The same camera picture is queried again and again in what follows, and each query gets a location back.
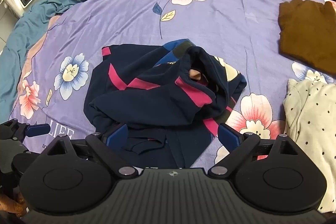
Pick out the purple floral bed sheet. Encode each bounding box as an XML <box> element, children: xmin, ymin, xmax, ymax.
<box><xmin>12</xmin><ymin>0</ymin><xmax>335</xmax><ymax>169</ymax></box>

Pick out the navy Mickey Mouse sweater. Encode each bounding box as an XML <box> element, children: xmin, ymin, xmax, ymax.
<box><xmin>84</xmin><ymin>39</ymin><xmax>247</xmax><ymax>168</ymax></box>

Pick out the teal blanket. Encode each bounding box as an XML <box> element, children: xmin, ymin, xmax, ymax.
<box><xmin>0</xmin><ymin>0</ymin><xmax>80</xmax><ymax>122</ymax></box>

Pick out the cream polka dot garment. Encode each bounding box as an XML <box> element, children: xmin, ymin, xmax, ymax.
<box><xmin>283</xmin><ymin>79</ymin><xmax>335</xmax><ymax>213</ymax></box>

